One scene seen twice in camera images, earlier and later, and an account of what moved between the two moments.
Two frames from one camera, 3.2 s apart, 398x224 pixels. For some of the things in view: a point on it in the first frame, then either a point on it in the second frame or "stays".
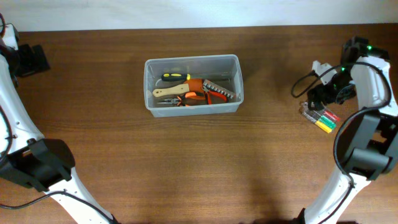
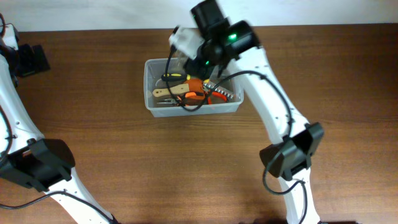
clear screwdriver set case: [325, 119] -> [224, 73]
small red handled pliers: [209, 96] stays
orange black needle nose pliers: [189, 99] stays
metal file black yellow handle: [175, 77] stays
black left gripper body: [28, 61] stays
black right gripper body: [328, 92] -> [201, 65]
